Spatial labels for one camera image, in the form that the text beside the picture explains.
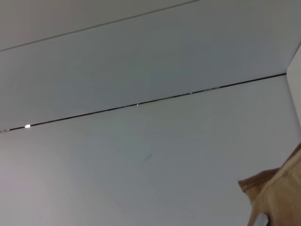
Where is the khaki canvas food bag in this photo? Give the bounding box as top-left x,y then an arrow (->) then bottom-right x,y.
238,142 -> 301,226

